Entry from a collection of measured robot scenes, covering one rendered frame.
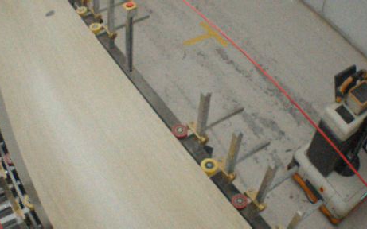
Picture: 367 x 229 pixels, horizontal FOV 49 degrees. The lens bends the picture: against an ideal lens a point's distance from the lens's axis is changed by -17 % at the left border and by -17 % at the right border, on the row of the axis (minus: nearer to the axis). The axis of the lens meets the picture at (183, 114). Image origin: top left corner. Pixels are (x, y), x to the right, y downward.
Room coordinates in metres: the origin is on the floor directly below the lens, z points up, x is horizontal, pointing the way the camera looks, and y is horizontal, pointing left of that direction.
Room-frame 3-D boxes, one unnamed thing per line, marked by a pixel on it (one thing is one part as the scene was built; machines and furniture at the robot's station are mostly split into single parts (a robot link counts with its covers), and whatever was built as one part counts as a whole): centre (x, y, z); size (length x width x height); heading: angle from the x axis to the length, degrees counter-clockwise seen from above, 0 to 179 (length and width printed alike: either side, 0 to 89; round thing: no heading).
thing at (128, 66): (2.10, 0.36, 0.93); 0.05 x 0.05 x 0.45; 38
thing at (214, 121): (1.61, -0.15, 0.83); 0.43 x 0.03 x 0.04; 128
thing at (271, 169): (1.12, -0.40, 0.94); 0.04 x 0.04 x 0.48; 38
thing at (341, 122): (1.89, -1.17, 0.59); 0.55 x 0.34 x 0.83; 128
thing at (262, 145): (1.41, -0.30, 0.80); 0.43 x 0.03 x 0.04; 128
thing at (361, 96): (1.90, -1.16, 0.87); 0.23 x 0.15 x 0.11; 128
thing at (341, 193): (1.82, -1.23, 0.16); 0.67 x 0.64 x 0.25; 38
